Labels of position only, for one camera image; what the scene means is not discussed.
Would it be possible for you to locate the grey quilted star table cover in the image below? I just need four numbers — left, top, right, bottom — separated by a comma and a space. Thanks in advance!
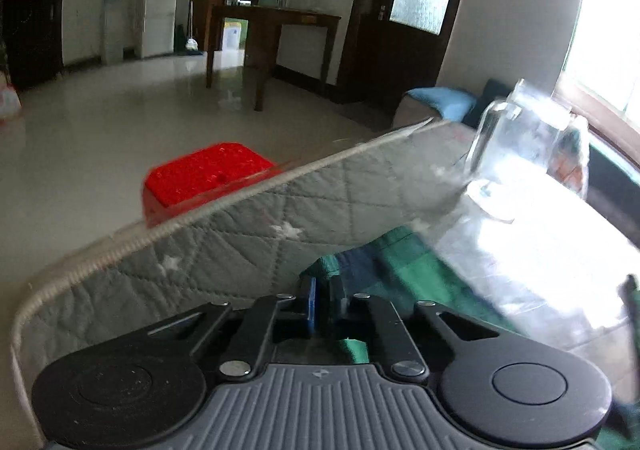
11, 124, 639, 408

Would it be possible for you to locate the water dispenser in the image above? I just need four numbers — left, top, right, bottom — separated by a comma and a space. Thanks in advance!
102, 0, 124, 65

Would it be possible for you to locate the white refrigerator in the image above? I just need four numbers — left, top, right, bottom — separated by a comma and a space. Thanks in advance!
136, 0, 177, 58

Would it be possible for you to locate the green blue plaid shirt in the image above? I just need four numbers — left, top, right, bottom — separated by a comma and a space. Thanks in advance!
299, 227, 639, 449

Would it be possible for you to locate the dark wooden side table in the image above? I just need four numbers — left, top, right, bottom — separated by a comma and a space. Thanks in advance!
205, 6, 341, 112

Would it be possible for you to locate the dark wooden glass door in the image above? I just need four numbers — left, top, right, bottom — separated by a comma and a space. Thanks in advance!
336, 0, 461, 114

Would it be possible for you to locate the red plastic stool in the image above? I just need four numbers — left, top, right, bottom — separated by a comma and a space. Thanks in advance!
141, 142, 281, 228

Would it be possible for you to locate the blue sofa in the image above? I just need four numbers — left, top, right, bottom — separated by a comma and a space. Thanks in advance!
392, 79, 639, 245

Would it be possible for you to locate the clear glass mug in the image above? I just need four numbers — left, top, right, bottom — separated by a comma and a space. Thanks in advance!
464, 79, 589, 222

